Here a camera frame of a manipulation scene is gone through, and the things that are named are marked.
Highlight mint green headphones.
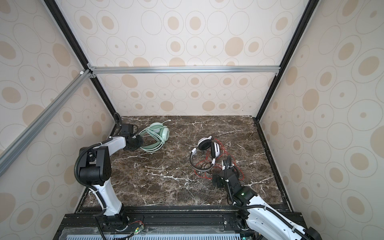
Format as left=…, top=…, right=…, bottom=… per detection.
left=139, top=120, right=170, bottom=153

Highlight black white headphones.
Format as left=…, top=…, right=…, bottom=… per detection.
left=189, top=136, right=221, bottom=173

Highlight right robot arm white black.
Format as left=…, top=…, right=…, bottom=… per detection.
left=219, top=156, right=322, bottom=240

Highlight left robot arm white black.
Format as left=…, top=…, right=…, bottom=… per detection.
left=74, top=113, right=143, bottom=217

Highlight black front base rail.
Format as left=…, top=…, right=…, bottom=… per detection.
left=54, top=206, right=264, bottom=240

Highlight silver aluminium rail back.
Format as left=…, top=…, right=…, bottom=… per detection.
left=91, top=66, right=280, bottom=74

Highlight silver aluminium rail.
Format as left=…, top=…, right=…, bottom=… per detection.
left=91, top=66, right=280, bottom=74
left=1, top=70, right=91, bottom=175

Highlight silver aluminium rail left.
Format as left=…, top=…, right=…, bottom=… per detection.
left=1, top=70, right=91, bottom=175

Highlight black corner frame post left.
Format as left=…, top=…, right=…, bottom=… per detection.
left=43, top=0, right=116, bottom=116

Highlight black corner frame post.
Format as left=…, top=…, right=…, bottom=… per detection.
left=43, top=0, right=116, bottom=116
left=255, top=0, right=320, bottom=121

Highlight black corner frame post right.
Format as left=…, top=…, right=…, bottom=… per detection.
left=255, top=0, right=320, bottom=121

